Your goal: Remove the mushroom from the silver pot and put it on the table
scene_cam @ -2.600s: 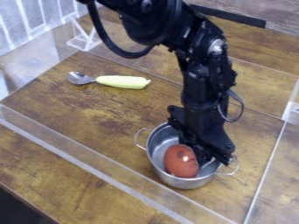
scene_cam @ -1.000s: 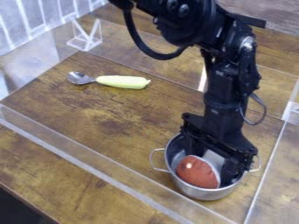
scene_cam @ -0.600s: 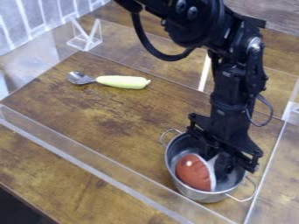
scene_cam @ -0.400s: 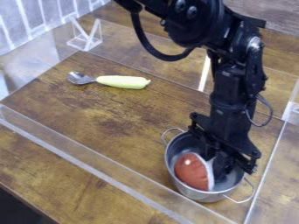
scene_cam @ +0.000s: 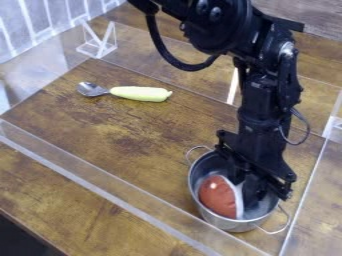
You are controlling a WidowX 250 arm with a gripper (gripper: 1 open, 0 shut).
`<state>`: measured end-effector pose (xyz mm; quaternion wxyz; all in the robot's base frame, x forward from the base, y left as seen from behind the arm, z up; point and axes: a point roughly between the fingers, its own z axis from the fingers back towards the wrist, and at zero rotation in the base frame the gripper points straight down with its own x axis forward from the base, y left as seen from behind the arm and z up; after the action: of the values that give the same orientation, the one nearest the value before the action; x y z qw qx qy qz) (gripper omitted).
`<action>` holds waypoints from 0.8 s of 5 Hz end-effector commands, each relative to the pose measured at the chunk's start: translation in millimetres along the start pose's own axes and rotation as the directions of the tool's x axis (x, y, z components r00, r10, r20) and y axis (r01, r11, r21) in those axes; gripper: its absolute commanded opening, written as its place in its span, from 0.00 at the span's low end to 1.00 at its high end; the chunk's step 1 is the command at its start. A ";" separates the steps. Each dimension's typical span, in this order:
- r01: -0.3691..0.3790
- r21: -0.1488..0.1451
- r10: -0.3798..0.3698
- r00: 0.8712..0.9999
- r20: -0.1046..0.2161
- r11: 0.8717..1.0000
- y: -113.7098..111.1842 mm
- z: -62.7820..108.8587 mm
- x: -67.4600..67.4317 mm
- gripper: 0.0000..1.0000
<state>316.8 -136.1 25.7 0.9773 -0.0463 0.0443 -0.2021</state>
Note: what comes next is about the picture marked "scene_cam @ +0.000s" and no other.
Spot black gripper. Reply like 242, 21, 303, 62
215, 130, 297, 210

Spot red and white plush mushroom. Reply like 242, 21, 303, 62
198, 174, 245, 219

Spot silver pot with handles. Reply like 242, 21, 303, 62
186, 145, 291, 235

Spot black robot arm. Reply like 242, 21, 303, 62
127, 0, 302, 208

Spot clear acrylic triangle stand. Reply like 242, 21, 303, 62
76, 22, 118, 59

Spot spoon with yellow handle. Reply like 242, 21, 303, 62
76, 82, 172, 102

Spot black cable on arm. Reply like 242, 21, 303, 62
139, 9, 221, 72

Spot black wall strip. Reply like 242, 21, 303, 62
267, 16, 305, 32

